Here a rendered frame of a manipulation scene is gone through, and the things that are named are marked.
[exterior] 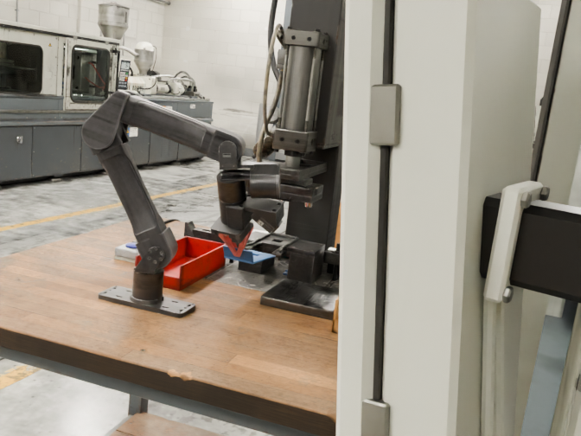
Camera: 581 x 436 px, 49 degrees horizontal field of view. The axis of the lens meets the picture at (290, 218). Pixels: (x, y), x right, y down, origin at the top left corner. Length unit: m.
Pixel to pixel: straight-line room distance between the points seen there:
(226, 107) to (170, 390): 11.04
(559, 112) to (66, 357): 0.91
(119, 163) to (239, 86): 10.65
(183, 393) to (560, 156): 0.73
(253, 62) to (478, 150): 11.44
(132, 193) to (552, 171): 0.90
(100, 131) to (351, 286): 0.93
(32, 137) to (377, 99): 7.03
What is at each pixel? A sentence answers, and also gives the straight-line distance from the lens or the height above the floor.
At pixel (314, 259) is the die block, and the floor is 0.97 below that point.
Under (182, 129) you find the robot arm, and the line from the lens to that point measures 1.26.
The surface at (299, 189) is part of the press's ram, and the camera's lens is 1.56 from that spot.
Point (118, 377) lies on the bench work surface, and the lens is 1.15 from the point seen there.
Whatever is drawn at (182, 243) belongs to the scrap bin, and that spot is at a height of 0.94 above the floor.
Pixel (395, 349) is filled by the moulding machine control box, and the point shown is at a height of 1.23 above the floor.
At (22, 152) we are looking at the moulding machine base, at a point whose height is 0.37.
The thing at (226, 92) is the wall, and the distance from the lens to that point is 12.02.
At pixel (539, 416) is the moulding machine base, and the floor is 0.97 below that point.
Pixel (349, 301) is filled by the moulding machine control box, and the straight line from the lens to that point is 0.41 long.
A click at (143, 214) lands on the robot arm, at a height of 1.10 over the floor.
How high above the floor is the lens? 1.38
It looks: 12 degrees down
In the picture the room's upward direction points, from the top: 7 degrees clockwise
